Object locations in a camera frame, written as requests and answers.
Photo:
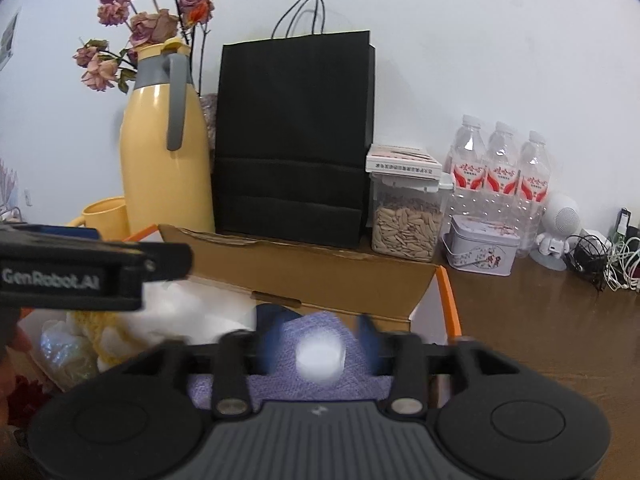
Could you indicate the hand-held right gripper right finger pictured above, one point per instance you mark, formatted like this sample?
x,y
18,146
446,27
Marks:
x,y
368,347

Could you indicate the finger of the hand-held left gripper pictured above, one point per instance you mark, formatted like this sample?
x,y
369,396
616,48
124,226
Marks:
x,y
165,260
65,233

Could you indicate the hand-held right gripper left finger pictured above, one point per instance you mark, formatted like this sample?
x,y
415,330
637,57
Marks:
x,y
264,355

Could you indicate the white bottle cap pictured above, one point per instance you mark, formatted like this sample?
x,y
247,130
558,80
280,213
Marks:
x,y
320,357

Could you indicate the purple cloth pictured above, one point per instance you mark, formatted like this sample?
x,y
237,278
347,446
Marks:
x,y
322,321

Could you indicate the yellow plush toy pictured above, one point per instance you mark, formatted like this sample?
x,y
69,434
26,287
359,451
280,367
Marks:
x,y
107,347

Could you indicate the red cardboard box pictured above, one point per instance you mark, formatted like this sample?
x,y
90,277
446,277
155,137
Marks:
x,y
325,275

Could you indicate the person's left hand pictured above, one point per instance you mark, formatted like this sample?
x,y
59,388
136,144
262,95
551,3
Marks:
x,y
12,365

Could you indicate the yellow mug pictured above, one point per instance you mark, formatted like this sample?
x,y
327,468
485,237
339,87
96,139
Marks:
x,y
107,217

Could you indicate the yellow thermos jug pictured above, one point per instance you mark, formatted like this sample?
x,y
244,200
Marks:
x,y
160,170

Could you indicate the clear seed container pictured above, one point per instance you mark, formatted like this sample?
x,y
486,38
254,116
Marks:
x,y
405,230

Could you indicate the printed tin box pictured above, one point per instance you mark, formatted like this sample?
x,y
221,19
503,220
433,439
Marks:
x,y
480,250

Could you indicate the black paper bag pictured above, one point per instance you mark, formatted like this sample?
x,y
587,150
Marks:
x,y
295,135

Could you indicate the flat white box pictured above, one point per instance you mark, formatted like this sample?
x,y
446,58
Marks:
x,y
400,162

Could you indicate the dried pink rose bouquet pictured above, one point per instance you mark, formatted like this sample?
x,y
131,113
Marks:
x,y
150,27

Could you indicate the white robot figure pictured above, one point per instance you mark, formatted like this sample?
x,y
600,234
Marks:
x,y
560,220

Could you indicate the black charger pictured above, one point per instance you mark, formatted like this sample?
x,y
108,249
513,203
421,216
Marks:
x,y
625,222

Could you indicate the white wall socket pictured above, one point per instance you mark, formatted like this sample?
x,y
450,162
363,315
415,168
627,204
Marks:
x,y
29,197

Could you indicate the purple wall decal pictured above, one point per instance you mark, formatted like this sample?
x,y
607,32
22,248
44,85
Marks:
x,y
7,190

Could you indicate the wall picture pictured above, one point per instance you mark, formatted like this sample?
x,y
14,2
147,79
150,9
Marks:
x,y
9,37

